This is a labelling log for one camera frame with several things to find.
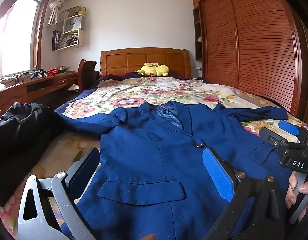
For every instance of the yellow plush toy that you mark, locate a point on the yellow plush toy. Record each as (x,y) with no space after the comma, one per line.
(154,69)

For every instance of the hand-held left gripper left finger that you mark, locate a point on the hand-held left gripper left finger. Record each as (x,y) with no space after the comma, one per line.
(83,171)

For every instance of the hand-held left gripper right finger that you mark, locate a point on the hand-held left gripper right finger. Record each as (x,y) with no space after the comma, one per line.
(216,175)

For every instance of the wooden louvered wardrobe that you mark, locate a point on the wooden louvered wardrobe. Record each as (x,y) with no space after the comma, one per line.
(248,42)

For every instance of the wooden chair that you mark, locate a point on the wooden chair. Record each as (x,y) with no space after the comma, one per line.
(85,72)

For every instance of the person's right hand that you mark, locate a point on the person's right hand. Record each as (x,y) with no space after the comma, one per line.
(291,192)

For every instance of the row of books and folders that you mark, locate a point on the row of books and folders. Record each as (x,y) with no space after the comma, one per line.
(62,40)

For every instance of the black gadget on desk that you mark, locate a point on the black gadget on desk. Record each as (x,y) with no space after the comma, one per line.
(38,73)

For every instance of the red basket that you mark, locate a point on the red basket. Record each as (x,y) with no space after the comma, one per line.
(52,72)

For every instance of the wooden bed headboard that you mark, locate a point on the wooden bed headboard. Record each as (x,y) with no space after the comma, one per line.
(134,60)

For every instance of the window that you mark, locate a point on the window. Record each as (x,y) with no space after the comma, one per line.
(16,35)

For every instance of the wooden desk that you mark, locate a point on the wooden desk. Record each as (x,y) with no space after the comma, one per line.
(16,90)

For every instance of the white wall shelf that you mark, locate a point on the white wall shelf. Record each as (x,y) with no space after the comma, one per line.
(80,38)

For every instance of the tied beige curtain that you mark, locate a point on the tied beige curtain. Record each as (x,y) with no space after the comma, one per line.
(56,7)

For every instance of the black cloth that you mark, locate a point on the black cloth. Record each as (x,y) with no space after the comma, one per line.
(19,135)

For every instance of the floral blanket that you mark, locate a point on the floral blanket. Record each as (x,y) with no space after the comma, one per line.
(149,90)

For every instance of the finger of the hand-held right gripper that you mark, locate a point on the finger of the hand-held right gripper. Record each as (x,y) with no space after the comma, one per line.
(272,138)
(288,127)

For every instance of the blue suit jacket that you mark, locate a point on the blue suit jacket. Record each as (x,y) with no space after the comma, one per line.
(154,160)

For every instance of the white paper bag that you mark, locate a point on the white paper bag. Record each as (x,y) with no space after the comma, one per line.
(73,22)

